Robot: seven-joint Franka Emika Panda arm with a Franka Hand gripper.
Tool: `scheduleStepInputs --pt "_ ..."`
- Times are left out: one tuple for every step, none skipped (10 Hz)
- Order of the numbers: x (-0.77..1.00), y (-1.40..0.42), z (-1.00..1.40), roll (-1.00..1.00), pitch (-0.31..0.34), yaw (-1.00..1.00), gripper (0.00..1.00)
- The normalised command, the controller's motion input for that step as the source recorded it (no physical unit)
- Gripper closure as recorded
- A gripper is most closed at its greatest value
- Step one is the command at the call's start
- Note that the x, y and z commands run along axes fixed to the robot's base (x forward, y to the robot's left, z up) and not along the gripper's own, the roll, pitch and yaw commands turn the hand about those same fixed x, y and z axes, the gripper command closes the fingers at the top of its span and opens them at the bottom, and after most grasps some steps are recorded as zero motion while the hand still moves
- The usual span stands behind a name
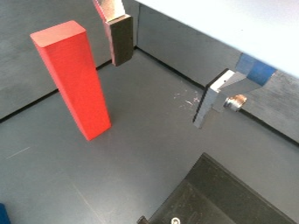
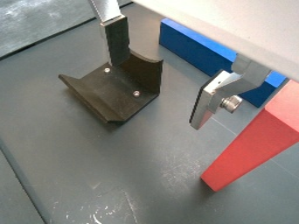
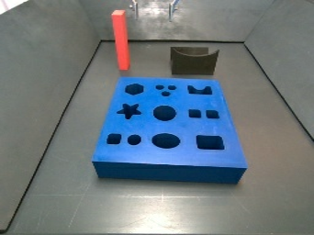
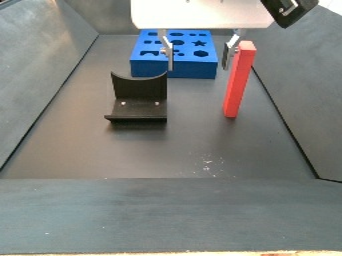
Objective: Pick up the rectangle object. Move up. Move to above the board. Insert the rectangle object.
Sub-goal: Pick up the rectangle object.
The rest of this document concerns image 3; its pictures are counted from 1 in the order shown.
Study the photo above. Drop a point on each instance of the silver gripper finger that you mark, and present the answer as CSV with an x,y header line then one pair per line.
x,y
173,8
134,7

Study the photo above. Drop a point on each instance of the red rectangular block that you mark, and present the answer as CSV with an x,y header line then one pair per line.
x,y
119,28

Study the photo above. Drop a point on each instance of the blue foam shape board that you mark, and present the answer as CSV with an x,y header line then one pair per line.
x,y
169,132

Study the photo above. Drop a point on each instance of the dark grey arch block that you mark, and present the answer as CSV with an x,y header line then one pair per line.
x,y
193,60

